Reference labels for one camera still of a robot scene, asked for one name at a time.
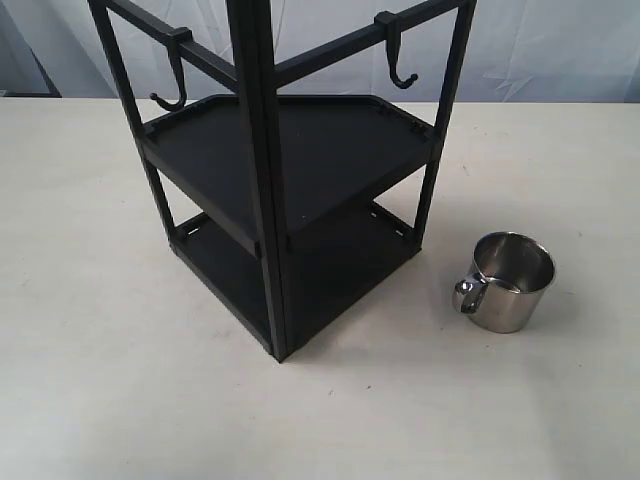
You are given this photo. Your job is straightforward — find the stainless steel mug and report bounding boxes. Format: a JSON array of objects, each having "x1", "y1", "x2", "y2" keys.
[{"x1": 452, "y1": 231, "x2": 556, "y2": 334}]

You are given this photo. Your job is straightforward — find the black metal shelf rack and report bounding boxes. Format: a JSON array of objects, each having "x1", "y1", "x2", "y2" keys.
[{"x1": 89, "y1": 1, "x2": 476, "y2": 361}]

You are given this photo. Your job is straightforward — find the black hook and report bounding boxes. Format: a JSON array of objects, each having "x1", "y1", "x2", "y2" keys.
[
  {"x1": 374, "y1": 11, "x2": 418, "y2": 90},
  {"x1": 149, "y1": 27, "x2": 193, "y2": 112}
]

